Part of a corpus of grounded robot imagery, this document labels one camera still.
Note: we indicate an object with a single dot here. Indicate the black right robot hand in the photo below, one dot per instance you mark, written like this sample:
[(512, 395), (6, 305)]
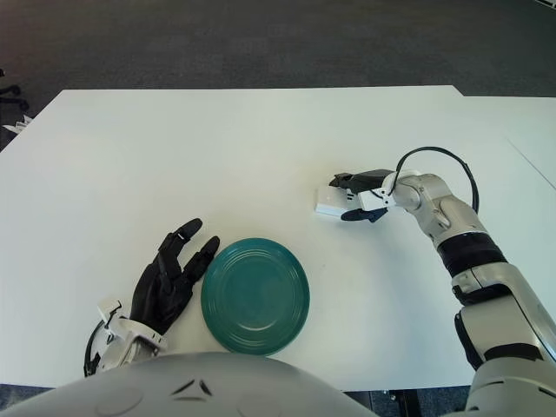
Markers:
[(369, 178)]

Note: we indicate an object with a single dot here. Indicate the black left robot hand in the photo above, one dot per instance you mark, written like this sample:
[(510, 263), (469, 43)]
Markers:
[(156, 295)]

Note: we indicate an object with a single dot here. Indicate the white square charger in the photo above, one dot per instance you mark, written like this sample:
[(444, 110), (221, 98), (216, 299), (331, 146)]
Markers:
[(328, 204)]

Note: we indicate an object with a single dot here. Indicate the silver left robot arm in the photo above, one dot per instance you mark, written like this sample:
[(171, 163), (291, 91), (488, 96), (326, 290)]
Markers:
[(130, 343)]

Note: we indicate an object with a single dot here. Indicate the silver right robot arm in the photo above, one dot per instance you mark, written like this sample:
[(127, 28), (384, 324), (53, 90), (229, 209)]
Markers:
[(478, 278)]

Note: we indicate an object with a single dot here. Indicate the green round plate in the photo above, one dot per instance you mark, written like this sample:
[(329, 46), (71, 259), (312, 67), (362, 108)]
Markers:
[(256, 299)]

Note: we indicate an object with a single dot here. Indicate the grey robot torso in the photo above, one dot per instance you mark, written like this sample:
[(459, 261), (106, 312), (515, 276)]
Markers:
[(174, 391)]

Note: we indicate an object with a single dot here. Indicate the black office chair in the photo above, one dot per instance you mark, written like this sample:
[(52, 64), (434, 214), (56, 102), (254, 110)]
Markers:
[(17, 103)]

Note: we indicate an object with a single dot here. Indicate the black table leg bracket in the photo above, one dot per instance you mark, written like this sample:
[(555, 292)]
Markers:
[(393, 399)]

